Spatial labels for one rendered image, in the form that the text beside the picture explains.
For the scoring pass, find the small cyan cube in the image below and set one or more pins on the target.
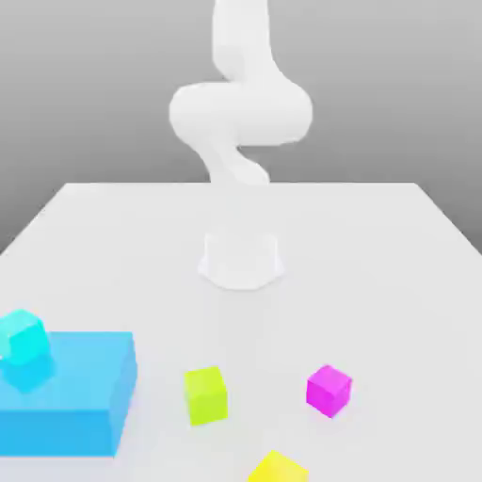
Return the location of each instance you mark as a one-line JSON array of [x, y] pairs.
[[26, 339]]

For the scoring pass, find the small yellow cube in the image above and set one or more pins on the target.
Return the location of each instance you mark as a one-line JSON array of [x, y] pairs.
[[278, 469]]

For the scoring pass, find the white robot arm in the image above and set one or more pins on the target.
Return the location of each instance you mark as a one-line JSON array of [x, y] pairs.
[[241, 113]]

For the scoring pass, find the small magenta cube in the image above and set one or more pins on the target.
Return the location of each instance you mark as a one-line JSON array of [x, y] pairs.
[[328, 391]]

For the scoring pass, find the large blue box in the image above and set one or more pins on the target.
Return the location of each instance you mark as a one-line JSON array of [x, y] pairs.
[[75, 406]]

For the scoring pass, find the small lime green cube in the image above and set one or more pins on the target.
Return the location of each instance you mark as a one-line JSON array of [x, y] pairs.
[[206, 397]]

